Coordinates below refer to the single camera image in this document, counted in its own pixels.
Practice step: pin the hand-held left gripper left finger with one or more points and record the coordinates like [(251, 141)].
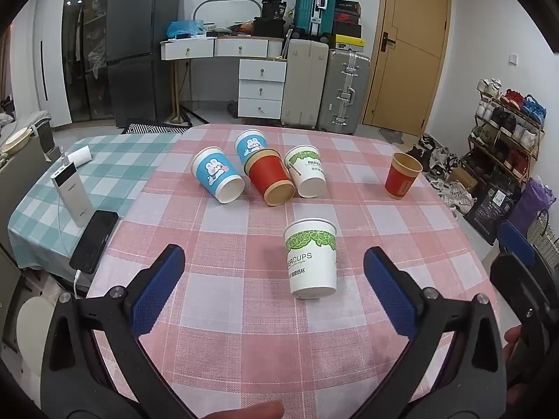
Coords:
[(158, 289)]

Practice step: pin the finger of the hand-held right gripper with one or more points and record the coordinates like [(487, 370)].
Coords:
[(512, 278), (518, 239)]

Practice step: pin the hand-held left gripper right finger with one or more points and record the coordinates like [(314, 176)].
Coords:
[(392, 290)]

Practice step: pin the white green-leaf paper cup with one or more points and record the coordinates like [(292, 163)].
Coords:
[(311, 258), (306, 170)]

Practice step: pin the red paper cup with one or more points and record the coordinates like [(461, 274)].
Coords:
[(401, 175), (268, 177)]

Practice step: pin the blue bunny paper cup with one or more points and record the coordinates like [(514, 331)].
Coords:
[(217, 174), (250, 143)]

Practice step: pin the person's right hand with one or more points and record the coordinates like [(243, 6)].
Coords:
[(516, 339)]

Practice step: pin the person's left hand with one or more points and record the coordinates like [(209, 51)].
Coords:
[(249, 410)]

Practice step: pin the woven basket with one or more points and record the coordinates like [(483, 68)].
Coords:
[(545, 238)]

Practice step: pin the purple bag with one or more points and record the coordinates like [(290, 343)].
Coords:
[(533, 205)]

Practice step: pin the black shopping bag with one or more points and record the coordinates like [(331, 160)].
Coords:
[(493, 209)]

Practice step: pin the black smartphone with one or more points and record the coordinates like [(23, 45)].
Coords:
[(94, 241)]

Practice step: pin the cardboard box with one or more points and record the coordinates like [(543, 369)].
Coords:
[(464, 180)]

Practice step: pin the pile of shoes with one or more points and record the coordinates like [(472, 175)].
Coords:
[(441, 170)]

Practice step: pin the pink checked tablecloth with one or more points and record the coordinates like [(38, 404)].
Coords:
[(244, 227)]

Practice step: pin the shoe rack with shoes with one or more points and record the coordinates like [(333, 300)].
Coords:
[(509, 126)]

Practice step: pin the white power bank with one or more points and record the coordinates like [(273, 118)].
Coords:
[(72, 195)]

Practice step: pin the green checked cloth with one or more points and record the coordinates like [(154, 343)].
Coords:
[(113, 161)]

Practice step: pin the white paper roll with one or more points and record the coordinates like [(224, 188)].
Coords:
[(81, 156)]

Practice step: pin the black white striped rug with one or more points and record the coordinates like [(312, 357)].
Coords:
[(153, 127)]

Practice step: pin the silver suitcase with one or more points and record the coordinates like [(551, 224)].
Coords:
[(345, 91)]

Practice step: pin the beige bowl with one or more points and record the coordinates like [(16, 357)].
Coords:
[(16, 140)]

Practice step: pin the wooden door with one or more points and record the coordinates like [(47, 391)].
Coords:
[(408, 52)]

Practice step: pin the white drawer unit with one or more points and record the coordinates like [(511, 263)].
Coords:
[(261, 89)]

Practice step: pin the beige suitcase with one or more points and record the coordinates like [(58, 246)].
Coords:
[(305, 83)]

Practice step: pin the dark grey refrigerator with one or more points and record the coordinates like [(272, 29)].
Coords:
[(142, 48)]

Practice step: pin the white dressing desk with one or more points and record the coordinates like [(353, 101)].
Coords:
[(209, 47)]

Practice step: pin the white wardrobe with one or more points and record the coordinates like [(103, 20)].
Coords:
[(43, 61)]

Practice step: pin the glass door cabinet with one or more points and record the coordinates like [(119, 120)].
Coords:
[(85, 43)]

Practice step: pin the blue plastic bag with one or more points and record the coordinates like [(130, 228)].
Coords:
[(185, 28)]

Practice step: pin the stack of shoe boxes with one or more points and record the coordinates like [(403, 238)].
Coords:
[(348, 24)]

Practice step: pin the arched mirror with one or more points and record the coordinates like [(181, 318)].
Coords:
[(227, 13)]

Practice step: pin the teal suitcase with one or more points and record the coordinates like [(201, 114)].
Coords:
[(315, 2)]

